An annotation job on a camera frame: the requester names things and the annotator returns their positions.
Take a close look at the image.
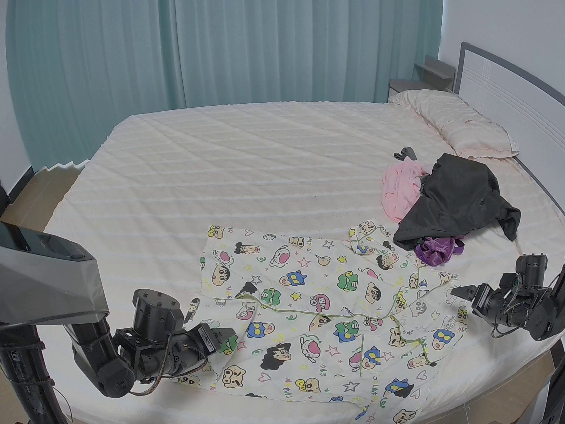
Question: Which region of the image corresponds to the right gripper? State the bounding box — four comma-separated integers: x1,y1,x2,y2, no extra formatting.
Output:
450,282,507,327

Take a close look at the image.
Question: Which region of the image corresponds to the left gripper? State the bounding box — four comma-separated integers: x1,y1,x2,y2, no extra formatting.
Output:
185,323,239,362

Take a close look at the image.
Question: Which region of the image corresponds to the white printed pyjama top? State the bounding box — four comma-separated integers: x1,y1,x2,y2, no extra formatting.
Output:
174,218,469,424

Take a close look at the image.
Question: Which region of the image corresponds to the purple garment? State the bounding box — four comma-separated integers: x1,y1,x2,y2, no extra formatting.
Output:
414,236,468,266

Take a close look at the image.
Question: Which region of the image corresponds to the black garment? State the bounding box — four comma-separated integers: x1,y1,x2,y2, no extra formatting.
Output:
393,153,521,253

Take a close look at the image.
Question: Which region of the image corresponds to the pink garment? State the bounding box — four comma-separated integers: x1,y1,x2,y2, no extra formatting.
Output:
382,161,426,223

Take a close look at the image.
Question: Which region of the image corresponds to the cream pillow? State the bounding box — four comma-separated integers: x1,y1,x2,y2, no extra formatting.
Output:
388,89,521,160

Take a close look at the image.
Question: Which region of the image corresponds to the bed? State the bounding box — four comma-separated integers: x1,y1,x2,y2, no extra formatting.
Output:
42,42,565,424

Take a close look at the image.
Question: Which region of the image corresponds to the grey bedside table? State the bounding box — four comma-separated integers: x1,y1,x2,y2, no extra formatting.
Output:
388,56,455,100

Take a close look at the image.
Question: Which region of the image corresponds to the blue-green curtain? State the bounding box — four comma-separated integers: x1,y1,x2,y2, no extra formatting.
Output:
5,0,444,169

